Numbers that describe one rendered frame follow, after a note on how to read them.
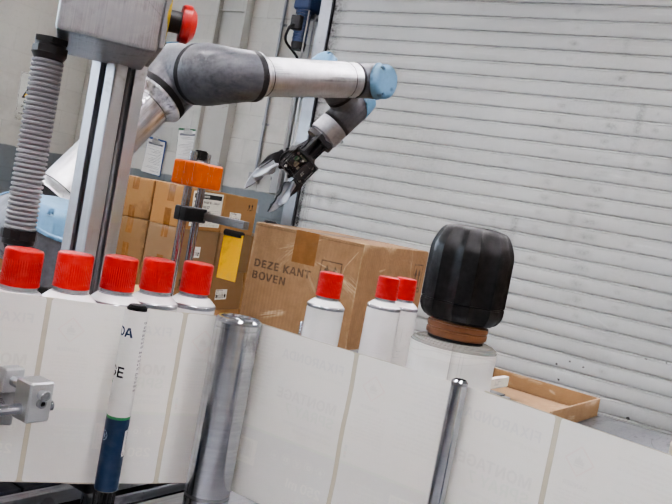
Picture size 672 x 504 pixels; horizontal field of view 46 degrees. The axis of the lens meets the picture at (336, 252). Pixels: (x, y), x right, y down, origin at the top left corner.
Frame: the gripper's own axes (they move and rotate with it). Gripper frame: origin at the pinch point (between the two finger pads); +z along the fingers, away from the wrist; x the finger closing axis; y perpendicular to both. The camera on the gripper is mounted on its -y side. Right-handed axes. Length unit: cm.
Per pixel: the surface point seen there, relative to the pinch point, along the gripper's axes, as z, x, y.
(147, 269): 22, -24, 100
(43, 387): 31, -27, 125
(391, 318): 5, 11, 75
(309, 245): 3.1, 4.1, 43.2
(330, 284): 8, -2, 83
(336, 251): 0.7, 7.2, 47.5
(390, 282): 1, 8, 74
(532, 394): -12, 72, 28
